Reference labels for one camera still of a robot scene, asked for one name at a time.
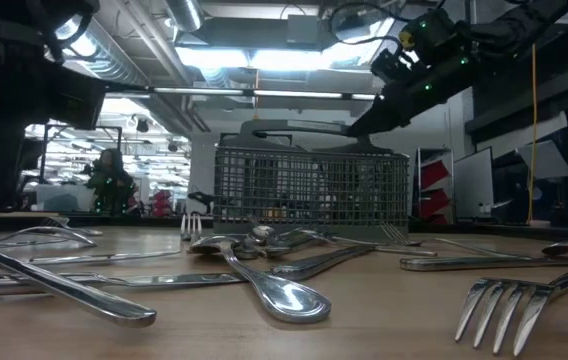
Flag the steel spoon with lined handle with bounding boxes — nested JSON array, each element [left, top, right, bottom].
[[187, 235, 333, 325]]

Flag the bright ceiling light panel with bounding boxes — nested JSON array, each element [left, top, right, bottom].
[[173, 17, 398, 72]]

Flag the corrugated silver air duct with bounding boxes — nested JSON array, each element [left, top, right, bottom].
[[53, 13, 153, 90]]

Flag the ceiling light tube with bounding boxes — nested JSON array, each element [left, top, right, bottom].
[[152, 86, 383, 102]]

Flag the steel fork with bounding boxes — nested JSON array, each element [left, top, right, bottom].
[[380, 221, 423, 248], [453, 271, 568, 357], [0, 216, 104, 250]]

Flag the grey ceiling box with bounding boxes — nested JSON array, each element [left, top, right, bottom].
[[286, 13, 323, 47]]

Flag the yellow right cable tag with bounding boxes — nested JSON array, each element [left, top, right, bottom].
[[397, 30, 418, 50]]

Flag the steel spoon with plain handle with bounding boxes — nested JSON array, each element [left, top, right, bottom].
[[0, 218, 158, 329]]

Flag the black metal frame stand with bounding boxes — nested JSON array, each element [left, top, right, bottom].
[[38, 123, 124, 187]]

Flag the grey wire cutlery basket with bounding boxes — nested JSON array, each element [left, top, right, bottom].
[[212, 119, 411, 236]]

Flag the red background bins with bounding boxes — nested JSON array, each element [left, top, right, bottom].
[[151, 188, 174, 217]]

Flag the clear storage bin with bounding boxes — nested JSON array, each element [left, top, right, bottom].
[[35, 183, 97, 214]]

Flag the yellow hanging cable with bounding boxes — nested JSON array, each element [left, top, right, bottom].
[[526, 42, 539, 225]]

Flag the small upright fork tines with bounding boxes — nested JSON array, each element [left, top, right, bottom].
[[179, 211, 204, 242]]

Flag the shelf with red bins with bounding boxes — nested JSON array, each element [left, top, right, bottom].
[[415, 146, 454, 226]]

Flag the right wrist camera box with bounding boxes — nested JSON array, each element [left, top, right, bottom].
[[370, 47, 408, 85]]

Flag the white board panel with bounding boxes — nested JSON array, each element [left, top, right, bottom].
[[452, 146, 495, 221]]

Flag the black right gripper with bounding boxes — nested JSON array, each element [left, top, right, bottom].
[[346, 7, 480, 139]]

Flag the white slanted panel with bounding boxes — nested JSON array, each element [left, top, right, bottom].
[[515, 138, 568, 181]]

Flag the steel knife with slender handle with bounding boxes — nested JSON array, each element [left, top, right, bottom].
[[0, 271, 248, 299]]

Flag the steel knife with lined handle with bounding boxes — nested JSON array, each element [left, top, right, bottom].
[[270, 243, 383, 282]]

